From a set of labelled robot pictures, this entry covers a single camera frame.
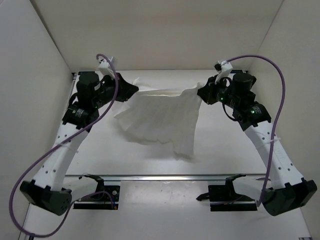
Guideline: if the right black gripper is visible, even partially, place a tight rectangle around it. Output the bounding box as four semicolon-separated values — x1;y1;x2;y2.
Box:
197;75;239;109

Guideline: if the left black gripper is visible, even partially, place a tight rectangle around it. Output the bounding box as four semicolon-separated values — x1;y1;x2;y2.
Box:
96;68;140;102

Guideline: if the white pleated skirt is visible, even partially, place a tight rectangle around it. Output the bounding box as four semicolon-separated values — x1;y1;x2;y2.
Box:
111;78;204;158

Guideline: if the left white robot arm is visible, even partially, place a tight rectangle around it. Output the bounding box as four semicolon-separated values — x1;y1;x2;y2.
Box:
19;71;139;216

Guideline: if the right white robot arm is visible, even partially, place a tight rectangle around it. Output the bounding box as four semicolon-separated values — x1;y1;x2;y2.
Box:
197;73;318;216

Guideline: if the right blue corner label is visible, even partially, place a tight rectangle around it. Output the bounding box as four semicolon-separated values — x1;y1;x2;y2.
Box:
230;69;243;74

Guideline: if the blue corner label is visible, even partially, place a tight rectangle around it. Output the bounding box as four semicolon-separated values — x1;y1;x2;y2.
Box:
77;71;95;76
230;69;243;74

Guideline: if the left blue corner label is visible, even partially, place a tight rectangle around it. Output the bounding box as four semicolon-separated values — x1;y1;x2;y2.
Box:
77;71;95;76

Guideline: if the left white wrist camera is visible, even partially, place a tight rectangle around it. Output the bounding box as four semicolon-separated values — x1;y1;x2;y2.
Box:
96;56;118;79

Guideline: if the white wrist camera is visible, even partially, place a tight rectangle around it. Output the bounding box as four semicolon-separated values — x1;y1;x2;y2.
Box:
214;60;233;84
96;56;118;79

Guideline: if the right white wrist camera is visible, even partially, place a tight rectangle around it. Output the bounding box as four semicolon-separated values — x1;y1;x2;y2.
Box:
214;60;233;84

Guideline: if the aluminium rail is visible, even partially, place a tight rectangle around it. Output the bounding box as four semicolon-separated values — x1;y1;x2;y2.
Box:
64;173;241;184

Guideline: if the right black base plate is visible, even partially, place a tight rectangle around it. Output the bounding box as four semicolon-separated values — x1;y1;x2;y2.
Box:
208;185;257;212

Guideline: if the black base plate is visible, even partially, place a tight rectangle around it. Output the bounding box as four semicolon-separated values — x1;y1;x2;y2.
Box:
73;181;121;211
208;185;257;212

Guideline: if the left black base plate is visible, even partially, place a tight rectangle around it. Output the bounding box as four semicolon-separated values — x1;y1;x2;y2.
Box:
73;181;121;211

